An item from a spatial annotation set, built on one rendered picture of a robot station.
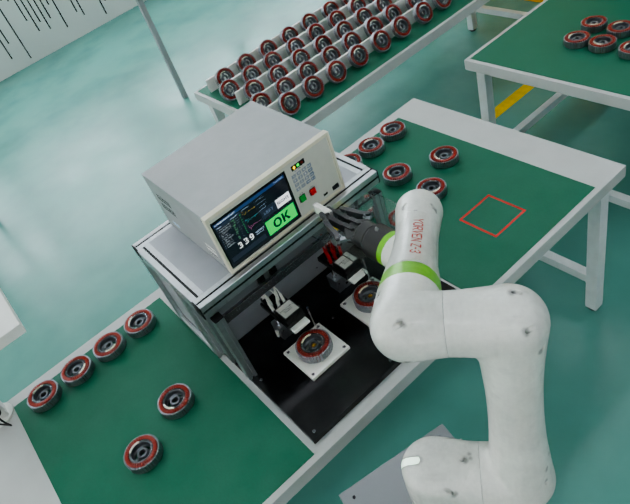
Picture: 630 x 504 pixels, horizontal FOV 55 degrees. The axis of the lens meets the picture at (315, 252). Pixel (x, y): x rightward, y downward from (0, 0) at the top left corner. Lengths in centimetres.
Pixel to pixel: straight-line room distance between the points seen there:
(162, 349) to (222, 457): 51
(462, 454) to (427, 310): 40
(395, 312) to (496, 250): 112
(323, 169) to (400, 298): 84
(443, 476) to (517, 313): 43
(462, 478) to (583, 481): 122
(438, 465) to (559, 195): 123
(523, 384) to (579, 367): 164
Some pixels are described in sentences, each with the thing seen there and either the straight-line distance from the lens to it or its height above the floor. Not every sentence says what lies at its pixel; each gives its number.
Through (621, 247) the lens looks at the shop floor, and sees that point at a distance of 313.
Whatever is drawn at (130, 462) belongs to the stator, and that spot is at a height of 79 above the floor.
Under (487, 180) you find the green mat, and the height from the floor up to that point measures 75.
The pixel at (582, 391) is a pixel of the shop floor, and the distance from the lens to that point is 263.
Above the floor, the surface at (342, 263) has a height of 92.
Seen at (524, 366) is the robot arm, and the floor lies 137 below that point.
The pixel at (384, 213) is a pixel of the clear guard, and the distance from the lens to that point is 180.
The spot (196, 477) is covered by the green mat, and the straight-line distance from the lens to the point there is 184.
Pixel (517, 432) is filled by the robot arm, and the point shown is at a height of 121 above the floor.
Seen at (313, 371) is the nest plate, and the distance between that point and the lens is 184.
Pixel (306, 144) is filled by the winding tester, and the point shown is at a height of 132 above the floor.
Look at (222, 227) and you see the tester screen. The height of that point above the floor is 127.
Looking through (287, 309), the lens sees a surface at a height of 92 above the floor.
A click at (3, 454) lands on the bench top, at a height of 75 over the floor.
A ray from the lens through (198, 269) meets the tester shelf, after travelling 179.
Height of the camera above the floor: 222
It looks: 41 degrees down
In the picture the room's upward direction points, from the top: 21 degrees counter-clockwise
